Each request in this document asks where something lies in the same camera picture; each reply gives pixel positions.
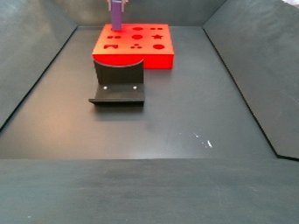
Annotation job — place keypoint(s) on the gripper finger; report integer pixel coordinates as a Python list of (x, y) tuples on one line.
[(125, 2), (110, 5)]

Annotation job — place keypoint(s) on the purple rectangular peg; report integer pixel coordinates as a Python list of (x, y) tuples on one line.
[(117, 14)]

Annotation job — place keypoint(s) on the red shape-sorting block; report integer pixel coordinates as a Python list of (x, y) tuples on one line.
[(145, 42)]

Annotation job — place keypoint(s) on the black curved holder bracket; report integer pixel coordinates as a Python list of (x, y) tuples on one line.
[(121, 84)]

